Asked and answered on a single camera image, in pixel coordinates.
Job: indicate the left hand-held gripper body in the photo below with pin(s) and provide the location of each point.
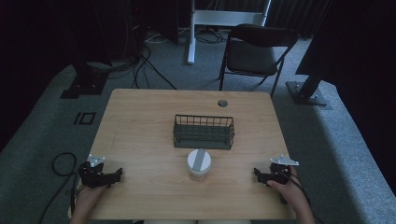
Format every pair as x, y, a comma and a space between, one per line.
92, 174

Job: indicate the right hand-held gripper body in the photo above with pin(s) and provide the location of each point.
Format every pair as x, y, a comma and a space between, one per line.
280, 172

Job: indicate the person's right hand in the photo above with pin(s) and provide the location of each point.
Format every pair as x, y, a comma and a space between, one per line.
291, 193

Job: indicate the clear jar with white lid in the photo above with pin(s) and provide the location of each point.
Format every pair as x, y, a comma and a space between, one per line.
199, 163

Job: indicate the black folding chair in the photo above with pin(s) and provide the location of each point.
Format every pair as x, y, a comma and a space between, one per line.
252, 56

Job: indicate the dark curtain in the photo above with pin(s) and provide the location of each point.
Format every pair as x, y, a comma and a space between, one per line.
299, 14

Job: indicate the black stand with base plate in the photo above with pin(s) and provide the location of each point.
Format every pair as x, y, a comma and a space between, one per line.
306, 90
87, 82

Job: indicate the white desk frame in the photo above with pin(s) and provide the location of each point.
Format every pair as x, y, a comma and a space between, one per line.
224, 18

